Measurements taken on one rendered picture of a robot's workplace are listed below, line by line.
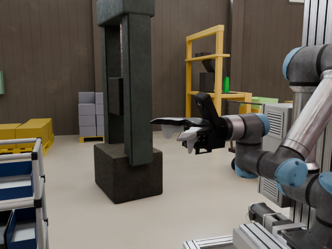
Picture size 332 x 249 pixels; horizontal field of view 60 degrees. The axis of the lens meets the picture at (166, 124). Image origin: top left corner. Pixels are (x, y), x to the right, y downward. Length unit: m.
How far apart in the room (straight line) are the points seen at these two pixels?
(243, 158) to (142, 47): 2.33
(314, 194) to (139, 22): 2.45
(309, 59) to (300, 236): 0.60
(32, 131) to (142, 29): 3.07
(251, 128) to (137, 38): 2.33
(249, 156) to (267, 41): 7.78
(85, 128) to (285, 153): 5.69
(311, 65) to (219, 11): 7.05
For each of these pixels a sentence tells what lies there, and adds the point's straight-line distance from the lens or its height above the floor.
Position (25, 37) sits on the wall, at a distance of 7.35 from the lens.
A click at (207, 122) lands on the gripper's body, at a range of 0.77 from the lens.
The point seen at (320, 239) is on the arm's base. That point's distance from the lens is 1.09.
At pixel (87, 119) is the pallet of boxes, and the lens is 6.28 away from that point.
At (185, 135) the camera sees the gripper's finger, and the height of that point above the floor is 1.23.
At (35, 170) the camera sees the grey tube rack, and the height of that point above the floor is 0.91.
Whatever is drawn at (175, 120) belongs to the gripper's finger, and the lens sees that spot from 0.78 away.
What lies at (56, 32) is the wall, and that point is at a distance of 7.27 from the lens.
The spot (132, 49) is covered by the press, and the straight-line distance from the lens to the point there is 3.01.
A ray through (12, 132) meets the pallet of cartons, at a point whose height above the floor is 0.45.
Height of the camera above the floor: 1.36
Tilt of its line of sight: 9 degrees down
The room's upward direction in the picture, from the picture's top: straight up
